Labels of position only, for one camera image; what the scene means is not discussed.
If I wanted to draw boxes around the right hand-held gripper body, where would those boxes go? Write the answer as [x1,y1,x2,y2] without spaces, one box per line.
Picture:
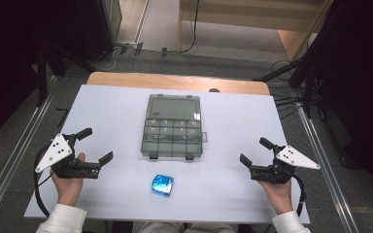
[249,144,322,185]

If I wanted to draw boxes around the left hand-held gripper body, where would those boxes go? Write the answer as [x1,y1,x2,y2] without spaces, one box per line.
[34,132,101,180]

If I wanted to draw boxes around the person's left hand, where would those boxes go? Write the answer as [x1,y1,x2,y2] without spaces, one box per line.
[50,151,87,207]

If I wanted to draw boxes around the person's right hand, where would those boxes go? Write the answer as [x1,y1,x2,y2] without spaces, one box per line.
[256,179,294,216]

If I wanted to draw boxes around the blue foil packet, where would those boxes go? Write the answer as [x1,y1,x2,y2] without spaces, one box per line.
[151,174,176,197]

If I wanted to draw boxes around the black metal stand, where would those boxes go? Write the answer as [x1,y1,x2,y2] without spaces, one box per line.
[36,43,68,109]

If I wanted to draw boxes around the clear grey compartment box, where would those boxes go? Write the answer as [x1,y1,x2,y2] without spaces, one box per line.
[140,93,209,161]

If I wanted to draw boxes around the black tripod stand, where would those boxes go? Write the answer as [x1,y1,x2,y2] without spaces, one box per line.
[252,48,325,119]

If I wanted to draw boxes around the wooden bench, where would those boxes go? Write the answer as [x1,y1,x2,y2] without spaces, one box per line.
[177,0,335,63]

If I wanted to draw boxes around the aluminium rail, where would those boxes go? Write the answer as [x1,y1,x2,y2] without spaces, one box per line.
[0,77,58,225]
[295,106,361,233]

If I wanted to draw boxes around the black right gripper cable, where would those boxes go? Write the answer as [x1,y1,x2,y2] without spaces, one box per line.
[291,174,307,217]

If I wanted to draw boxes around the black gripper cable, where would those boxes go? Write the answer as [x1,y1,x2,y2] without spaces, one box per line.
[33,145,54,218]
[291,174,307,217]

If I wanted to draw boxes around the black floor cables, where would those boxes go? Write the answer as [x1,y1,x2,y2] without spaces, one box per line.
[270,59,304,121]

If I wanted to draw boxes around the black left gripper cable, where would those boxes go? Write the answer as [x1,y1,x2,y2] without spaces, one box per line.
[33,145,54,218]

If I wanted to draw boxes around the white floor cable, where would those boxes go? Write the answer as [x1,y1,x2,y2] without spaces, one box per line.
[91,48,117,73]

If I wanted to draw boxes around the black hanging cable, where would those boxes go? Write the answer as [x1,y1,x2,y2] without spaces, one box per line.
[160,0,201,58]

